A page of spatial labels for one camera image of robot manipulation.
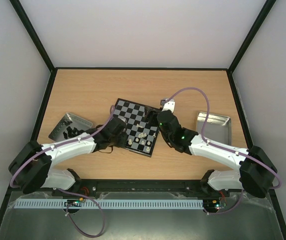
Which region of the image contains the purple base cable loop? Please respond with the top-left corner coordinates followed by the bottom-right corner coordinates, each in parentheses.
top-left (56, 187), bottom-right (107, 238)

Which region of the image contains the light blue cable duct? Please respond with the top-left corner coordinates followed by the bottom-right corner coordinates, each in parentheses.
top-left (13, 198), bottom-right (204, 210)

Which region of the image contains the black aluminium frame rail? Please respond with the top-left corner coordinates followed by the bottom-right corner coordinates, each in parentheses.
top-left (7, 177), bottom-right (274, 198)

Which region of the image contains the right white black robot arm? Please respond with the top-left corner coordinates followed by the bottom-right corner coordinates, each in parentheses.
top-left (144, 107), bottom-right (277, 198)

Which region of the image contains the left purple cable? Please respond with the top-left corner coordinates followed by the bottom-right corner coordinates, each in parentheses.
top-left (9, 104), bottom-right (116, 188)

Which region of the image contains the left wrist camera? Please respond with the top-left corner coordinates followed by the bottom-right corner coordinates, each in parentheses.
top-left (118, 116), bottom-right (128, 124)

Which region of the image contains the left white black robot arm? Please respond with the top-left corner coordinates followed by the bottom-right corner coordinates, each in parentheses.
top-left (8, 116), bottom-right (128, 194)

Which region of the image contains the right metal tray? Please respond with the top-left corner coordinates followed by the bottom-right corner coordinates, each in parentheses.
top-left (204, 113), bottom-right (232, 145)

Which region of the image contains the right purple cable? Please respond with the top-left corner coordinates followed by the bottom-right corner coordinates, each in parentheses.
top-left (169, 87), bottom-right (283, 188)

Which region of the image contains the metal tray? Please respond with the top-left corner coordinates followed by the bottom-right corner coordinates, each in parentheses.
top-left (204, 113), bottom-right (232, 145)
top-left (48, 112), bottom-right (93, 142)

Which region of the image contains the left metal tray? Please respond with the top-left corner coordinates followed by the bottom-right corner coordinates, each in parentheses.
top-left (48, 112), bottom-right (93, 142)

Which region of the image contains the black and grey chessboard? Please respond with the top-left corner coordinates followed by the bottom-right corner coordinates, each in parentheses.
top-left (113, 98), bottom-right (159, 157)

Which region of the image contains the pile of black chess pieces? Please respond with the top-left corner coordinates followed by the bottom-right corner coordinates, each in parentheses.
top-left (62, 121), bottom-right (85, 140)

